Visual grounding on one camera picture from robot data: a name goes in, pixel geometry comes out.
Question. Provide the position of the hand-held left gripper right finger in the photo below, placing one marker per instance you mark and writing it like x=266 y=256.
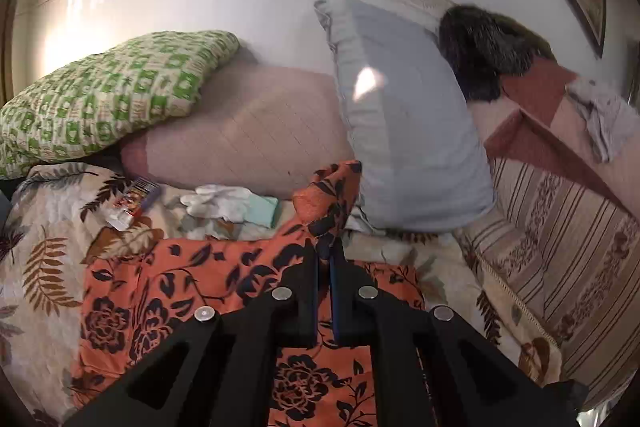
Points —
x=336 y=292

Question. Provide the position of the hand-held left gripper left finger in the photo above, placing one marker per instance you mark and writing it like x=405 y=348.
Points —
x=312 y=292

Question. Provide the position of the orange black floral garment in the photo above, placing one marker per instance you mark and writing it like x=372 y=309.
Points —
x=165 y=292

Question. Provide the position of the teal packet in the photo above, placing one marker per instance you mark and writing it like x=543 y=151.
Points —
x=262 y=211

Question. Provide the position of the white gloves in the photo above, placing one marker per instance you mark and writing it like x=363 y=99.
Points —
x=220 y=203

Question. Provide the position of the pink quilted pillow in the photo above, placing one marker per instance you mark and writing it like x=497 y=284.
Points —
x=255 y=127

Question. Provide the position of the grey pillow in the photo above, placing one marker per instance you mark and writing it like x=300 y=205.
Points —
x=410 y=132

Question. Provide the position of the small colourful box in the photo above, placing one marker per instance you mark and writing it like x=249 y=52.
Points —
x=132 y=203

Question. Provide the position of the beige striped quilt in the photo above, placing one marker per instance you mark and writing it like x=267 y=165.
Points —
x=565 y=257

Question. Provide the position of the leaf print fleece blanket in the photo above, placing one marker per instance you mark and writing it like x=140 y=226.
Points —
x=55 y=227

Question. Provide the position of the pink and brown blanket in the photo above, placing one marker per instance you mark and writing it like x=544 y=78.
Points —
x=545 y=122

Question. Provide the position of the dark fur garment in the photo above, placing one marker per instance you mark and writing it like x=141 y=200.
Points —
x=485 y=52

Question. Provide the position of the green checked pillow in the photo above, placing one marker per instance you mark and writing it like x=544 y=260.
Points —
x=110 y=92

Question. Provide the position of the white grey crumpled cloth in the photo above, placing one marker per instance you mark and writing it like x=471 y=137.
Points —
x=600 y=117

